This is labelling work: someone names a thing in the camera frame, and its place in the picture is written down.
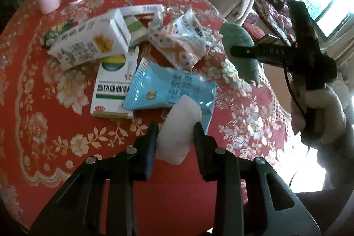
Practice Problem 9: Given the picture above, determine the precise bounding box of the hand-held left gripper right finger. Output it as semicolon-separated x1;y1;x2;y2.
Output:
194;121;321;236

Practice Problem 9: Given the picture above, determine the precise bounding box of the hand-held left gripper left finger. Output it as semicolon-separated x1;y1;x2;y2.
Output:
29;121;159;236

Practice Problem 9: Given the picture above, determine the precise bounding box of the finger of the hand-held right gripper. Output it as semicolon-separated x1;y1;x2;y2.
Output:
256;33;292;47
230;45;294;61

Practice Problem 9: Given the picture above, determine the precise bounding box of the green fabric scrap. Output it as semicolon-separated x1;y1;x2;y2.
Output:
220;23;261;87

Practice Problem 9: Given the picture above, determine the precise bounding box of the white soft packet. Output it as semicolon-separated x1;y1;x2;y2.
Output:
156;95;202;165

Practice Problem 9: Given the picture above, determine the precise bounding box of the rainbow print medicine box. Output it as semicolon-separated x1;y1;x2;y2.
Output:
91;45;139;119

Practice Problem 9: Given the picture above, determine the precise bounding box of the green white tissue pack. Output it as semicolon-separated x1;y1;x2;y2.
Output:
123;15;150;46

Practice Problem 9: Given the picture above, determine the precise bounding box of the person's right forearm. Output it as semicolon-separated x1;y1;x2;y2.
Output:
315;125;354;194

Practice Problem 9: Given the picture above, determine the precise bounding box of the person's right hand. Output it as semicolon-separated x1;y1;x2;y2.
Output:
290;80;350;146

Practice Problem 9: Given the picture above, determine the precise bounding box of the pile of floral clothes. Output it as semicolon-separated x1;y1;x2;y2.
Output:
254;0;294;43

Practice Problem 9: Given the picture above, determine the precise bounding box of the light blue snack packet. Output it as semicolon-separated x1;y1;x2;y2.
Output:
122;58;217;130

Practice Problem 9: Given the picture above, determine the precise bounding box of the orange white plastic wrapper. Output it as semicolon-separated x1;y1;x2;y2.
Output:
148;8;211;72

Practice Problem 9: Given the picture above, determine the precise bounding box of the long white medicine box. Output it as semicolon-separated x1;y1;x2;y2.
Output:
120;4;165;18

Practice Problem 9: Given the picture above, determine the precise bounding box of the red floral tablecloth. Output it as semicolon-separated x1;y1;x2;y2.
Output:
0;0;291;236

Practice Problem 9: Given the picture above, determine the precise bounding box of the white milk carton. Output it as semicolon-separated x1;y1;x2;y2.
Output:
48;9;132;71

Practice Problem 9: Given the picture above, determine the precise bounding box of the green snack packet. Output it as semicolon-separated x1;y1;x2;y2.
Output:
41;21;75;49

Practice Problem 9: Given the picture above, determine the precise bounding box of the black cable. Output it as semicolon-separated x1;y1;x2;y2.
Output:
283;67;313;188

